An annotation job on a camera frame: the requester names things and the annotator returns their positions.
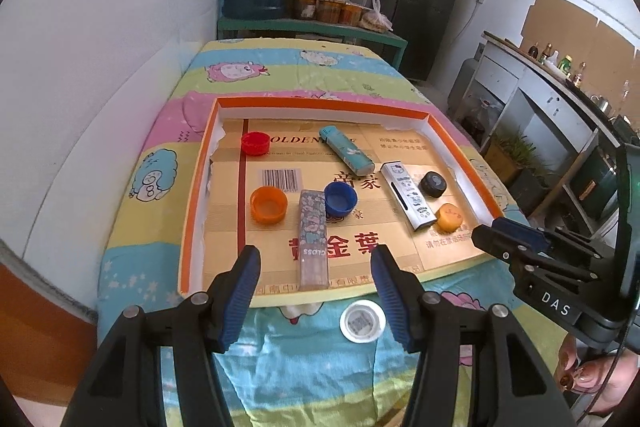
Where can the crate of green plants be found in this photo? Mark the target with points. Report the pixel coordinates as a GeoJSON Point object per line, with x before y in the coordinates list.
{"type": "Point", "coordinates": [510, 152]}

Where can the row of food jars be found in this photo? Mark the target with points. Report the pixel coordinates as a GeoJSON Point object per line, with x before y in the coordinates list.
{"type": "Point", "coordinates": [322, 9]}

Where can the orange translucent bottle cap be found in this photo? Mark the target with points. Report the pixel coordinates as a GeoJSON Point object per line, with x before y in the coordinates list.
{"type": "Point", "coordinates": [269, 204]}

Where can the green glass bottle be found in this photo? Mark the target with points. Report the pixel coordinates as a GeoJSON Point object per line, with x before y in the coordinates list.
{"type": "Point", "coordinates": [565, 66]}

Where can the person's right hand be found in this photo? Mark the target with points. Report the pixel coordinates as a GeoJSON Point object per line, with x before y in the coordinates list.
{"type": "Point", "coordinates": [590, 377]}

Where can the grey gas cylinder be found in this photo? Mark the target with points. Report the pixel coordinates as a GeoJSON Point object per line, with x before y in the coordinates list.
{"type": "Point", "coordinates": [465, 82]}

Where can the dark glass bottle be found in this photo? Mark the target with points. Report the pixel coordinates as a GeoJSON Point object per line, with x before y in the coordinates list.
{"type": "Point", "coordinates": [535, 52]}

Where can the brown cardboard wall panel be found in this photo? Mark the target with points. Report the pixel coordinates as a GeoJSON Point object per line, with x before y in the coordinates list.
{"type": "Point", "coordinates": [575, 27]}

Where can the brown printed cardboard sheet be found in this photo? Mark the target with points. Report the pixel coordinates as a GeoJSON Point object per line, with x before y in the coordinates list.
{"type": "Point", "coordinates": [360, 267]}

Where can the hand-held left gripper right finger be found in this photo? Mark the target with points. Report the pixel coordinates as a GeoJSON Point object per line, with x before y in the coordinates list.
{"type": "Point", "coordinates": [395, 302]}

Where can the green table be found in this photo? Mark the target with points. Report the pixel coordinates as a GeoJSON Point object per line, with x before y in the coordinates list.
{"type": "Point", "coordinates": [310, 31]}

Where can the white bottle cap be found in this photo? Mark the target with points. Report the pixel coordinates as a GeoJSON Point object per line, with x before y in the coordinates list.
{"type": "Point", "coordinates": [363, 321]}

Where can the dark refrigerator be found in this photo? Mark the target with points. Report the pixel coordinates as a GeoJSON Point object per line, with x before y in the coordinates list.
{"type": "Point", "coordinates": [420, 2]}

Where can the blue bottle cap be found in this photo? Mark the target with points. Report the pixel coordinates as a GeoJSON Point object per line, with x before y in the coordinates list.
{"type": "Point", "coordinates": [340, 198]}

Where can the brown glass bottle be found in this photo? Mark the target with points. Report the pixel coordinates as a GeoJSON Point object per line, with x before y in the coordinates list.
{"type": "Point", "coordinates": [580, 74]}

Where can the wooden door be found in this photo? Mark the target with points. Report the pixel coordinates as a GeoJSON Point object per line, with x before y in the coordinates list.
{"type": "Point", "coordinates": [40, 332]}

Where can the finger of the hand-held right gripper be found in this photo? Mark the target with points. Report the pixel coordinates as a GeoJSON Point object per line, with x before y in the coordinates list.
{"type": "Point", "coordinates": [495, 241]}
{"type": "Point", "coordinates": [520, 232]}

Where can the teal lighter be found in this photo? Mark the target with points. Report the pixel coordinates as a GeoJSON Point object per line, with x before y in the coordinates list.
{"type": "Point", "coordinates": [346, 149]}

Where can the clear printed plastic case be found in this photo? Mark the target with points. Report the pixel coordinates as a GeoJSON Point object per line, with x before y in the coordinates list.
{"type": "Point", "coordinates": [313, 239]}

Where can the black bottle cap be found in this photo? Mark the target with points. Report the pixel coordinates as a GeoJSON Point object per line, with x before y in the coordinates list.
{"type": "Point", "coordinates": [433, 183]}

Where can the red bottle cap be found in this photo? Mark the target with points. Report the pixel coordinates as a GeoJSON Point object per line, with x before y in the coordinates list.
{"type": "Point", "coordinates": [255, 142]}

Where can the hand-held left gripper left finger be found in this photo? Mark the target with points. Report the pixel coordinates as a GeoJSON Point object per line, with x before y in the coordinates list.
{"type": "Point", "coordinates": [240, 299]}

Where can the white printed lighter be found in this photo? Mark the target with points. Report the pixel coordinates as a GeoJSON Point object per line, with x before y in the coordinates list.
{"type": "Point", "coordinates": [407, 196]}

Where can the white plastic bag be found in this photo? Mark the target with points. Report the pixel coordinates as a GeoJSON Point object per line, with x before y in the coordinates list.
{"type": "Point", "coordinates": [377, 19]}

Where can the shallow orange-rimmed cardboard box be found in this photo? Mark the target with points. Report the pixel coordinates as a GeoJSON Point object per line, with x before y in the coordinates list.
{"type": "Point", "coordinates": [200, 207]}

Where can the cartoon printed blanket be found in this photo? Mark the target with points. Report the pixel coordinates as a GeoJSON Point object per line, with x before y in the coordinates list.
{"type": "Point", "coordinates": [165, 142]}

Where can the orange printed bottle cap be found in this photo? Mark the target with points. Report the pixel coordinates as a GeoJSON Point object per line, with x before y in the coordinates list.
{"type": "Point", "coordinates": [448, 216]}

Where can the grey counter cabinet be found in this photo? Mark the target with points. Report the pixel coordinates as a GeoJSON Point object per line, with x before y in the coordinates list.
{"type": "Point", "coordinates": [550, 107]}

